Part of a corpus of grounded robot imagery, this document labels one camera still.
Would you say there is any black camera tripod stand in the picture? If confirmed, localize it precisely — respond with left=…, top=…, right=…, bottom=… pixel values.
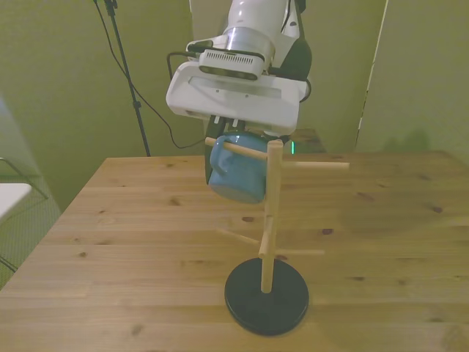
left=102, top=0, right=152, bottom=158

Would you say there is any wooden mug tree black base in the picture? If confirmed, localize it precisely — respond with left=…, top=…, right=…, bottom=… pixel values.
left=204, top=137, right=351, bottom=337

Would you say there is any white side table top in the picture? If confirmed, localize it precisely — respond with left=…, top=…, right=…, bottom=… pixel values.
left=0, top=182, right=33, bottom=223

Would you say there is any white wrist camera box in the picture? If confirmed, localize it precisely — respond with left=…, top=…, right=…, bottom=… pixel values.
left=185, top=34, right=265, bottom=80

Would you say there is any blue enamel mug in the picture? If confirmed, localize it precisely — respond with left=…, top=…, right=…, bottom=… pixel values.
left=207, top=132, right=272, bottom=205

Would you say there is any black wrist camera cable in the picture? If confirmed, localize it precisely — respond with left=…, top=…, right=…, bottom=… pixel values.
left=166, top=0, right=313, bottom=104

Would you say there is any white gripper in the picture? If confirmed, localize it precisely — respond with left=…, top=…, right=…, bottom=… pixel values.
left=165, top=60, right=306, bottom=184

